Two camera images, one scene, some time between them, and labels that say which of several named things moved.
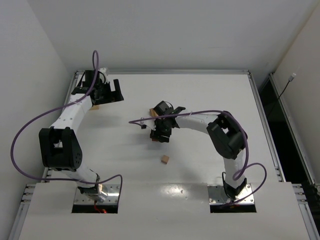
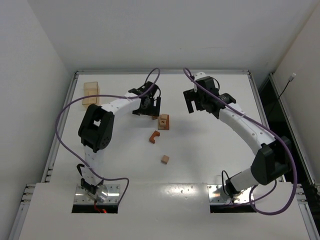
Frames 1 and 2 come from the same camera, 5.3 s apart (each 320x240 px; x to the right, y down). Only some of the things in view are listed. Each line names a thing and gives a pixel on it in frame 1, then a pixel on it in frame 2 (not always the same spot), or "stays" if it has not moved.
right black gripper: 160,135 to 194,99
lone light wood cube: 165,159 stays
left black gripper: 107,93 to 149,110
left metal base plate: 113,192 stays
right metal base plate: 217,195 stays
